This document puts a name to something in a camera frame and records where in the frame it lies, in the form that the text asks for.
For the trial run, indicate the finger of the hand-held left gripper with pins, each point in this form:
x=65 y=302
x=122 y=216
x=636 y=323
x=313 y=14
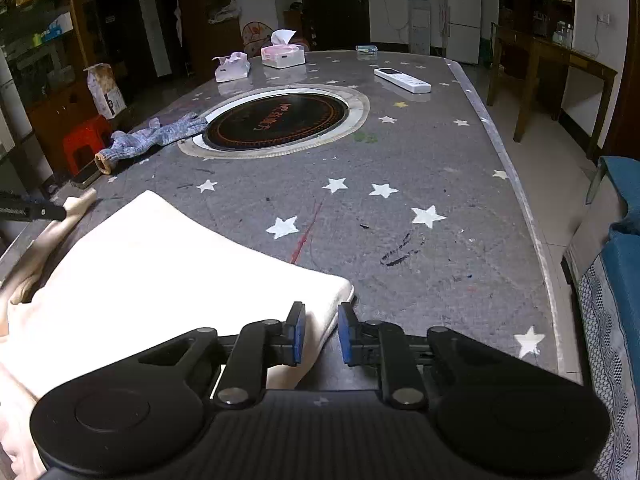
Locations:
x=30 y=210

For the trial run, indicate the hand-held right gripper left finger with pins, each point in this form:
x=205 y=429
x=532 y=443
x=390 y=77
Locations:
x=298 y=334

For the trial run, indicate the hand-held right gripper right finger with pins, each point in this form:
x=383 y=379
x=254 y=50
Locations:
x=344 y=334

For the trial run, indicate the cream cloth garment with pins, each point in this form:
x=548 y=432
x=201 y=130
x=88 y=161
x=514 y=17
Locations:
x=150 y=280

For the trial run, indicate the dark mobile phone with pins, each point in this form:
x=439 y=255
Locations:
x=87 y=177

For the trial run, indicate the red plastic stool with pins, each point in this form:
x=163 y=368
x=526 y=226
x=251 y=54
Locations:
x=85 y=137

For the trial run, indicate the grey starred table cover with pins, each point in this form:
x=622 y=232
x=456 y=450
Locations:
x=400 y=240

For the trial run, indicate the white paper bag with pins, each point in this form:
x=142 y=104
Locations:
x=105 y=92

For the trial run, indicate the grey knit glove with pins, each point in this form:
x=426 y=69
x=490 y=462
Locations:
x=150 y=137

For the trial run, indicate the wooden display cabinet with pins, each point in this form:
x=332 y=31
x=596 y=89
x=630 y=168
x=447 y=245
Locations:
x=45 y=60

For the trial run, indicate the round black induction cooktop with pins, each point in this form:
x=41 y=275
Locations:
x=275 y=120

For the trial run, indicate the white soft tissue pack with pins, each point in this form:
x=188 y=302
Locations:
x=231 y=69

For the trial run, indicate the white remote control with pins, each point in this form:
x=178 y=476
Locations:
x=402 y=80

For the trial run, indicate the blue patterned sofa cover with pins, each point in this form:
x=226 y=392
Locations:
x=612 y=320

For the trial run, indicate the pink tissue box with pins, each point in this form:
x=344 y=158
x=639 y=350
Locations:
x=282 y=54

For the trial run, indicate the round standing fan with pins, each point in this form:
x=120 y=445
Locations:
x=256 y=35

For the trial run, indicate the small clear plastic packet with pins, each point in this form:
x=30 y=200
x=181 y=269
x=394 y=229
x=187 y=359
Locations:
x=366 y=49

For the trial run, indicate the water dispenser with blue bottle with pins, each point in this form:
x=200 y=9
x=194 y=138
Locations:
x=419 y=20

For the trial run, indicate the dark wooden door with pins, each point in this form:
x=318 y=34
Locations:
x=334 y=5

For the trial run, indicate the white refrigerator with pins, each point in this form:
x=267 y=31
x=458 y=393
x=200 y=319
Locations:
x=462 y=15

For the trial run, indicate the dark wooden side table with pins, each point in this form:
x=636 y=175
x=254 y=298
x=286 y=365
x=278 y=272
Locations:
x=555 y=60

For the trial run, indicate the dark wooden wall shelf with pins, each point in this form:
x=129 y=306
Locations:
x=537 y=0

